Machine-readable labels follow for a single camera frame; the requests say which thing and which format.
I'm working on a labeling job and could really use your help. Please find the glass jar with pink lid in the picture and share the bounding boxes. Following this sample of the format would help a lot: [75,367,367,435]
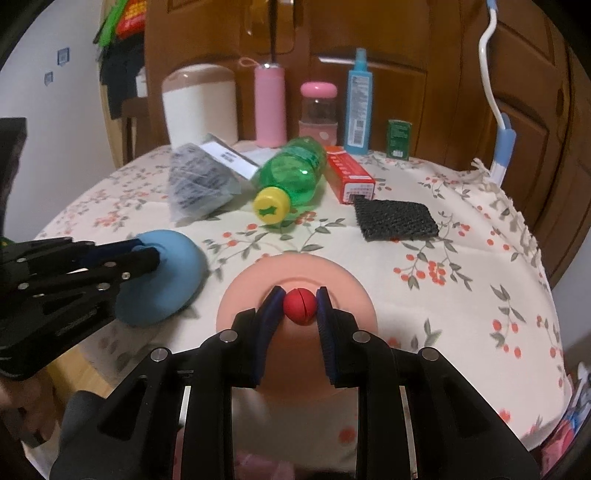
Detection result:
[299,82,340,146]

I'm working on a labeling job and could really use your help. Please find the black scouring pad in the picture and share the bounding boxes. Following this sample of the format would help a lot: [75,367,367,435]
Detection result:
[353,198,438,241]

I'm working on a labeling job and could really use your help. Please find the green plastic bottle yellow cap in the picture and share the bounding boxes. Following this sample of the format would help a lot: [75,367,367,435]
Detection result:
[253,137,329,225]

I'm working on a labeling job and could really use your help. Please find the grey plastic packet white label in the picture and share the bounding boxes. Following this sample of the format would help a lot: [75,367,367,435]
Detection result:
[167,134,262,227]

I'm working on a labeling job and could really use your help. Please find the cream bin with pink rim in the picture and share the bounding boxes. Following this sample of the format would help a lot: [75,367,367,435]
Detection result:
[161,65,238,148]

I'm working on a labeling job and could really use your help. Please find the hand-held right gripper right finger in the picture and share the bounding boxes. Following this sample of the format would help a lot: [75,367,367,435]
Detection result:
[316,286,541,480]

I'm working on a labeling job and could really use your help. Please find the dark hanging clothes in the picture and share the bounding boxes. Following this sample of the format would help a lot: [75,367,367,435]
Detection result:
[95,44,147,121]

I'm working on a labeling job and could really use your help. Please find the wooden wardrobe door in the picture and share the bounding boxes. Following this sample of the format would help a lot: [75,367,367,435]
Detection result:
[104,0,591,287]

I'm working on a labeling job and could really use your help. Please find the red hanging packet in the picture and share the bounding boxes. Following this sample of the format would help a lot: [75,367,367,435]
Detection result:
[115,0,148,40]

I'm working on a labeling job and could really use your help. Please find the small green box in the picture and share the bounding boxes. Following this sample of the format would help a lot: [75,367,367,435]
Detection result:
[387,119,413,160]

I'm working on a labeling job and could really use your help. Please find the floral tablecloth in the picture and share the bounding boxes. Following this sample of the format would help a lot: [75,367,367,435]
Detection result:
[34,141,566,480]

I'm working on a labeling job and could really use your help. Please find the red cardboard box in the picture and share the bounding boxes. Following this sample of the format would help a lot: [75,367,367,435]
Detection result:
[325,146,376,205]

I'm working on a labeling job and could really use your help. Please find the pink flask bottle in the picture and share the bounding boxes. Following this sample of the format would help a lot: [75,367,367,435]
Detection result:
[240,58,288,148]

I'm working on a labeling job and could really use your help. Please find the blue spray bottle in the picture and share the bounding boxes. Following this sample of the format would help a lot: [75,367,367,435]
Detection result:
[344,48,372,155]

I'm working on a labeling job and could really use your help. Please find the colourful printed cloth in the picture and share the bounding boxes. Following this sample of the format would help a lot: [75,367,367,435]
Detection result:
[545,364,591,462]

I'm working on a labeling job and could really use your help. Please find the wooden chair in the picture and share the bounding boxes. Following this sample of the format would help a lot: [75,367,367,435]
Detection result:
[121,97,148,164]

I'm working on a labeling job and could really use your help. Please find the blue bowl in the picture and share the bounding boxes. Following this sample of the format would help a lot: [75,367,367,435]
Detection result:
[113,229,208,328]

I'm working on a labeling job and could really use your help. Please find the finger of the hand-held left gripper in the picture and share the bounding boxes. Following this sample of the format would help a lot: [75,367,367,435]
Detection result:
[4,236,145,278]
[28,247,161,308]

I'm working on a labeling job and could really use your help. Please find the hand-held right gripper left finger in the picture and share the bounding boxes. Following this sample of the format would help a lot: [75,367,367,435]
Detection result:
[50,285,287,480]

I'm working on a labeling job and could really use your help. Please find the white blue long-handled brush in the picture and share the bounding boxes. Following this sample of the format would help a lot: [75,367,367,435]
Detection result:
[478,0,515,185]

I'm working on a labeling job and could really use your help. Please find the black hanging strap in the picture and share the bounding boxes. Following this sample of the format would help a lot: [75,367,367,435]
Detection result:
[268,0,280,65]

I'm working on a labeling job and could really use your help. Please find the pink plate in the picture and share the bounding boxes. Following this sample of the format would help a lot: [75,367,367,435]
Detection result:
[216,253,380,400]

